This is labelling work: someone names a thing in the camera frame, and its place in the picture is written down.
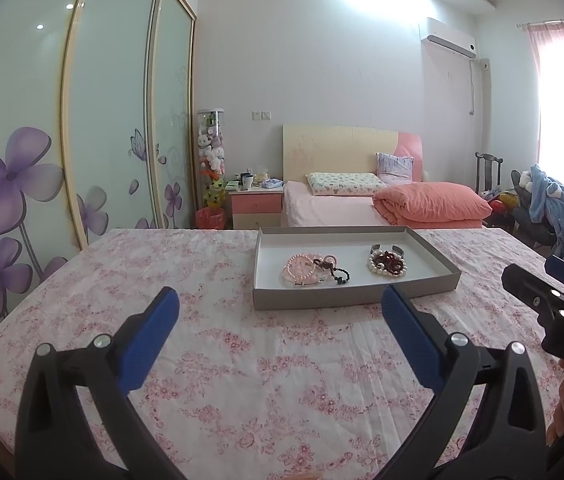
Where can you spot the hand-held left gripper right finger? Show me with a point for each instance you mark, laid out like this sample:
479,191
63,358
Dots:
412,340

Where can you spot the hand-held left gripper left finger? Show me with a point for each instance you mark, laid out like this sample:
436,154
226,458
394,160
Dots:
152,340

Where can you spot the grey cardboard tray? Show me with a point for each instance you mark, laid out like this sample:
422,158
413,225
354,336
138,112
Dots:
354,249

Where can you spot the dark padded seat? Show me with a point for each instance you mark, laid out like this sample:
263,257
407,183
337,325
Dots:
527,225

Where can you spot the pink floral tablecloth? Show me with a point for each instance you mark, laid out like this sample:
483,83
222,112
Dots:
212,310

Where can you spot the blue plush garment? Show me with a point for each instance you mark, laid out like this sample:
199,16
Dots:
557,205

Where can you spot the red and yellow toys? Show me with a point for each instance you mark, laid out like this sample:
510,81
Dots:
504,203

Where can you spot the silver bangle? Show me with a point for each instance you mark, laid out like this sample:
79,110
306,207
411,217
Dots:
373,249

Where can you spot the dark wooden chair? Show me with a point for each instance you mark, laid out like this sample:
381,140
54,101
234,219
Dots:
487,175

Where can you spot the folded orange quilt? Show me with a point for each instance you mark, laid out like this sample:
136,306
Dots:
432,202

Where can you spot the red trash bin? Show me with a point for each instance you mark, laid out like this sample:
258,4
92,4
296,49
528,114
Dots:
209,220

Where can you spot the pink bed with headboard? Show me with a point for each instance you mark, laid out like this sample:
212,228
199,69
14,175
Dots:
327,207

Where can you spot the yellow green plush toy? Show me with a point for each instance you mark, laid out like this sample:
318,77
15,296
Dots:
214,195

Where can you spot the pink and cream nightstand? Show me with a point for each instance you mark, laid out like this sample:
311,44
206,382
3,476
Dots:
256,207

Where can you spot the white floral pillow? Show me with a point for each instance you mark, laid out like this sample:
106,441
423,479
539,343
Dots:
344,183

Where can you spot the lavender pillow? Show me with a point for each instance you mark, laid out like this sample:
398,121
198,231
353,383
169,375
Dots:
394,166

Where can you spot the pink curtain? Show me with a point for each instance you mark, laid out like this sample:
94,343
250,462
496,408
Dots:
537,85

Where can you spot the blue cloth bundle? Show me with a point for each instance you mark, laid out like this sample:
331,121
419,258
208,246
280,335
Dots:
272,183

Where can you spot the glass tower of plush toys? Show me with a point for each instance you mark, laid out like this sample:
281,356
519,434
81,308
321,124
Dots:
210,145

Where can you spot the air conditioner pipe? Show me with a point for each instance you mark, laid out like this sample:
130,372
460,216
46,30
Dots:
473,85

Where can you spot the wardrobe with purple flower doors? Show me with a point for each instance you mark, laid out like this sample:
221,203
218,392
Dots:
112,110

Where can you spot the white air conditioner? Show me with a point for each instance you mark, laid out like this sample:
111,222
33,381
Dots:
447,37

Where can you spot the white wall switch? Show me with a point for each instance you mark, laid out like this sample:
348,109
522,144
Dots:
260,115

